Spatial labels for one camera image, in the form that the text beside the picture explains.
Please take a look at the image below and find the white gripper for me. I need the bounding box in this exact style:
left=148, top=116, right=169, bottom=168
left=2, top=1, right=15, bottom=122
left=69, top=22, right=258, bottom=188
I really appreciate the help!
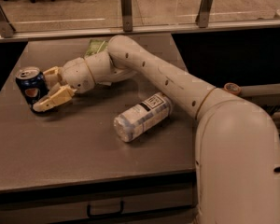
left=32, top=58, right=95, bottom=113

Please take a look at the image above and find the blue pepsi can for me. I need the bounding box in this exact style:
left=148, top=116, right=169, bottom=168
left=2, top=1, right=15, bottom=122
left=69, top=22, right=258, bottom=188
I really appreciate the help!
left=15, top=66, right=49, bottom=112

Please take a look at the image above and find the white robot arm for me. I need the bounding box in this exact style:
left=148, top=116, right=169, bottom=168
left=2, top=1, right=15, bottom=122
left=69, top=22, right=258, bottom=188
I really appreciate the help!
left=33, top=35, right=280, bottom=224

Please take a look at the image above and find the clear plastic water bottle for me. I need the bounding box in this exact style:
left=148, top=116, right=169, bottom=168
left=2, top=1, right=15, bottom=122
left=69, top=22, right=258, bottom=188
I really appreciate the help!
left=113, top=92, right=174, bottom=143

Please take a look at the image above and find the green chip bag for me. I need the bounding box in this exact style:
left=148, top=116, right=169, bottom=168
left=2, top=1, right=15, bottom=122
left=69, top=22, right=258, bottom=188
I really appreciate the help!
left=85, top=39, right=108, bottom=57

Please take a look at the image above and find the grey cabinet drawer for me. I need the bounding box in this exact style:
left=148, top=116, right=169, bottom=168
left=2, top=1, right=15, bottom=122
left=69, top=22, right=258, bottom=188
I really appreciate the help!
left=0, top=184, right=197, bottom=224

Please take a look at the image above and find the orange tape roll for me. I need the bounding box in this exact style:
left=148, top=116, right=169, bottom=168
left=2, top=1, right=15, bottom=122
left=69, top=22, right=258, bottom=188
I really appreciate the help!
left=224, top=82, right=241, bottom=95

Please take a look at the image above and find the left metal glass bracket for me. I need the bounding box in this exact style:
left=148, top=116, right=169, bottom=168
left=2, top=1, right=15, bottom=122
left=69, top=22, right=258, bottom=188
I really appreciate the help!
left=0, top=5, right=15, bottom=38

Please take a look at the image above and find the metal glass bracket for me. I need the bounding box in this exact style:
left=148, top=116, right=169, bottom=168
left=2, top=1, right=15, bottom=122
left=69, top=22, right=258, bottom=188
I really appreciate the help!
left=0, top=5, right=15, bottom=38
left=120, top=0, right=133, bottom=32
left=195, top=0, right=213, bottom=28

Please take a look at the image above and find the middle metal glass bracket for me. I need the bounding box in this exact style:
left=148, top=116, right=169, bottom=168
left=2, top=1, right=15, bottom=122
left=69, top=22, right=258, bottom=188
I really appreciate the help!
left=120, top=0, right=133, bottom=32

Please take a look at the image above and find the black drawer handle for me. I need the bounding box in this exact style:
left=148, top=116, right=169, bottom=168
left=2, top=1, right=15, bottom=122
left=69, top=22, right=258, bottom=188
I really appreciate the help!
left=86, top=200, right=124, bottom=219

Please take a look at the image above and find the right metal glass bracket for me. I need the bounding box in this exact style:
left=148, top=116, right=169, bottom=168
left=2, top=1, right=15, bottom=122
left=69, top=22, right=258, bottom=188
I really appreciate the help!
left=195, top=0, right=213, bottom=28

